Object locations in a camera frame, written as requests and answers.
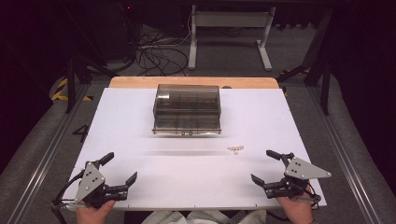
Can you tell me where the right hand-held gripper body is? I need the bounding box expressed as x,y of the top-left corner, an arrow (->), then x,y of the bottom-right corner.
262,156 -> 332,201

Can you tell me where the black metal stand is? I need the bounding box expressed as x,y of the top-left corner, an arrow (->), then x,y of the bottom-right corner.
60,6 -> 120,115
276,8 -> 333,117

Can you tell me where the small gold jewellery piece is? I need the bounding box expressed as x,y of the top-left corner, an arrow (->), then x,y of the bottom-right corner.
226,145 -> 246,156

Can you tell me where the person's light clothing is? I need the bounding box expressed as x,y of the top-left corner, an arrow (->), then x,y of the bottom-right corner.
140,209 -> 269,224

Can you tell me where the white metal stand frame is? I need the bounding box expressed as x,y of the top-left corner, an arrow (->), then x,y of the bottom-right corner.
187,4 -> 277,72

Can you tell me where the person's left hand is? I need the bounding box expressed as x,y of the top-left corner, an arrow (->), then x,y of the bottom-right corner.
76,199 -> 117,224

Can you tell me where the wooden table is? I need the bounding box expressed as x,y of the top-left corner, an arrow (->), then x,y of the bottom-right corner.
108,76 -> 280,90

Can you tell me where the person's right hand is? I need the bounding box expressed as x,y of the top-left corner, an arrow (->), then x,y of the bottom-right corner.
276,186 -> 316,224

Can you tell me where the white board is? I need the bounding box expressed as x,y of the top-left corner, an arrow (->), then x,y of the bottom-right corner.
63,87 -> 328,212

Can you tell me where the aluminium rail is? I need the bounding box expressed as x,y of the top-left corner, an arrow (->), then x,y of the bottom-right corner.
6,83 -> 92,224
305,86 -> 385,224

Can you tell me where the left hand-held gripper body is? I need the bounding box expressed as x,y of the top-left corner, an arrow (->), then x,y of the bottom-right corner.
74,161 -> 129,209

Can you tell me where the smoky transparent drawer box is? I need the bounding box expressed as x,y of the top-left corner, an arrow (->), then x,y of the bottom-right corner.
151,83 -> 223,137

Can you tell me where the yellow black hazard tape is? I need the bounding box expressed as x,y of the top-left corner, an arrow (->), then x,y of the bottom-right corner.
50,77 -> 94,103

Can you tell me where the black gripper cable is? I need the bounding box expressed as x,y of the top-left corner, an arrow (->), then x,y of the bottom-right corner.
50,170 -> 86,224
305,182 -> 322,210

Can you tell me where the bundle of black floor cables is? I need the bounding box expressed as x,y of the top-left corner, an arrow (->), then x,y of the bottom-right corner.
134,26 -> 190,77

